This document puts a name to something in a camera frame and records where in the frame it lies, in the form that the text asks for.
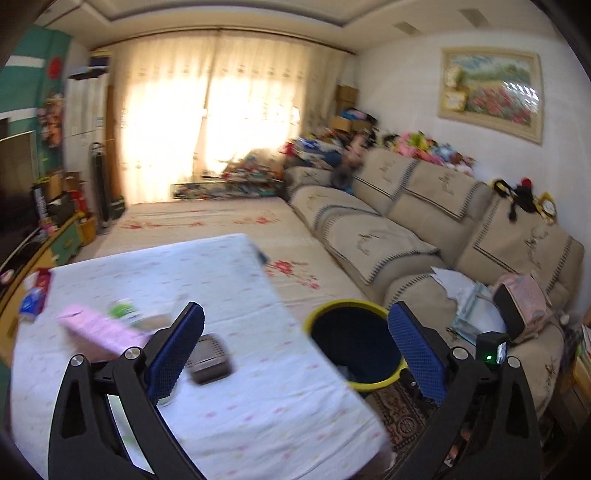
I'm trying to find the floral beige floor mat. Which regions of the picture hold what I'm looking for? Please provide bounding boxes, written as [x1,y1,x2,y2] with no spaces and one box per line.
[95,198,384,324]

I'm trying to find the cluttered glass coffee table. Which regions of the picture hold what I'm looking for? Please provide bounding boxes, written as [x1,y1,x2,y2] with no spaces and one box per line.
[171,182,284,200]

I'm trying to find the pink packet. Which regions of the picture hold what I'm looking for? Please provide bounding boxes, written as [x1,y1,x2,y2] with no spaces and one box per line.
[56,304,155,363]

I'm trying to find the open cardboard box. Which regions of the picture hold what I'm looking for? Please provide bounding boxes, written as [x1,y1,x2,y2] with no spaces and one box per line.
[46,171,86,195]

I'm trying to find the blue bin with yellow rim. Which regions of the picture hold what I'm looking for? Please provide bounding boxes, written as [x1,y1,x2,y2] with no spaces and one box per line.
[305,299,409,392]

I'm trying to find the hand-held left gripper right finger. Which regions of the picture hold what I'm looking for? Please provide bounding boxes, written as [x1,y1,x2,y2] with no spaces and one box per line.
[387,301,541,480]

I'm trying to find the grey tower fan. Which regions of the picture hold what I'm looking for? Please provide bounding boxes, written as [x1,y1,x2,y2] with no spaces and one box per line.
[90,142,112,236]

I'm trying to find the white standing air conditioner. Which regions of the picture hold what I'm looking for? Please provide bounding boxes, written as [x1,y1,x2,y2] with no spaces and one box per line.
[65,76,109,222]

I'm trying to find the dark brown box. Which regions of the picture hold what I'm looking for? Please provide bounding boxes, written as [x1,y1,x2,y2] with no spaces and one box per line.
[185,333,234,386]

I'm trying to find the pink backpack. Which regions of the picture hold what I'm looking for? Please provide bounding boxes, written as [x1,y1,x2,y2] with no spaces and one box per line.
[493,272,552,344]

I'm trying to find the green and white packet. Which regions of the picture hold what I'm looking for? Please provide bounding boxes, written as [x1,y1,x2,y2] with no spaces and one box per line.
[107,299,141,324]

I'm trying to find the large plush doll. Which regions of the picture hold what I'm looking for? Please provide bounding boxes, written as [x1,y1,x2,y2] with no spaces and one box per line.
[330,138,365,195]

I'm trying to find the cream curtains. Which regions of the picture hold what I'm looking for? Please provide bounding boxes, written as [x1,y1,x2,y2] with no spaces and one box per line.
[111,32,356,204]

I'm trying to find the white dotted tablecloth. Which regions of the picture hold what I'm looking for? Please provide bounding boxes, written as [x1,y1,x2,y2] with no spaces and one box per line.
[9,233,398,480]

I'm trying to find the yellow bucket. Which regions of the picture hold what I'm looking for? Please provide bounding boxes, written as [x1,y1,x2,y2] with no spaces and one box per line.
[78,215,99,247]

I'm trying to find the row of plush toys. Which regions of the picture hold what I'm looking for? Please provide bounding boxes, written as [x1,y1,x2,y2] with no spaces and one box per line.
[379,129,476,176]

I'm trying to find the beige sofa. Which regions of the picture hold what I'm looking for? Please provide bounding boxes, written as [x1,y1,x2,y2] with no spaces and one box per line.
[281,148,585,416]

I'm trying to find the green and yellow TV cabinet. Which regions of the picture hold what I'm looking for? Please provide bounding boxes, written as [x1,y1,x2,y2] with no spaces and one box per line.
[0,215,88,365]

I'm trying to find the patterned dark rug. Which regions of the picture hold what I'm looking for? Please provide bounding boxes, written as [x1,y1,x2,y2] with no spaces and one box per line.
[369,378,435,450]

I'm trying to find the hanging flower decoration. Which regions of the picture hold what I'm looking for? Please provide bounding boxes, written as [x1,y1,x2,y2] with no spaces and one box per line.
[37,92,65,148]

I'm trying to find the black and yellow plush toy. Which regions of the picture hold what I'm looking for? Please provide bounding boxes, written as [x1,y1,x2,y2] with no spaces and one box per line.
[489,178,557,224]

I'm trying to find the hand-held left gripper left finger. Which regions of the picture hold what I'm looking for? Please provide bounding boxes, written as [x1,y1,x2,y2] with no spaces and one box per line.
[47,302,206,480]

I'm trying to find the black television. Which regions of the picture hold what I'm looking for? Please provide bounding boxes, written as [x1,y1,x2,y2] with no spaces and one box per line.
[0,131,40,264]

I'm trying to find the blue tissue pack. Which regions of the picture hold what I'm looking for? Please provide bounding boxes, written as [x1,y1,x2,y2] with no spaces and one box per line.
[18,286,49,321]

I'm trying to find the stack of cardboard boxes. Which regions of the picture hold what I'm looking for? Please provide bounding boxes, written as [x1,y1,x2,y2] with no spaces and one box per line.
[332,85,370,134]

